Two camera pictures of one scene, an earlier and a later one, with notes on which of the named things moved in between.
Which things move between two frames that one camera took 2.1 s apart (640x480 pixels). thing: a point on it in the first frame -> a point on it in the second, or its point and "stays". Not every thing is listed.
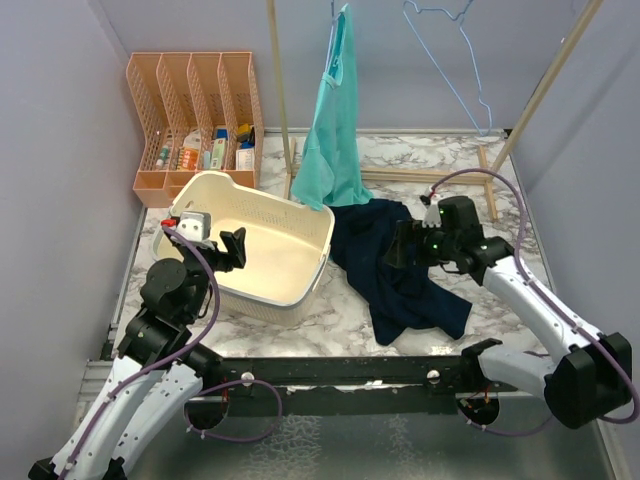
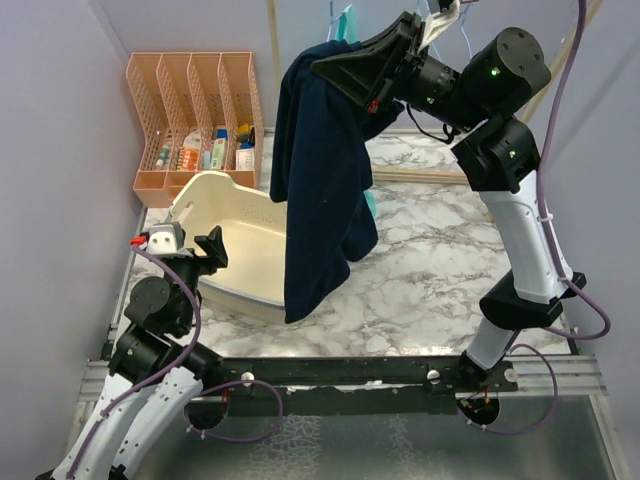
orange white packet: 190,150 stays
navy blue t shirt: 398,300 -> 320,168
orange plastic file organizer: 200,112 stays
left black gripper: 234,242 -> 213,246
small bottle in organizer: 163,156 stays
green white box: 218,148 stays
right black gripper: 408,232 -> 375,72
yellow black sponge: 244,132 stays
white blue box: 245,156 stays
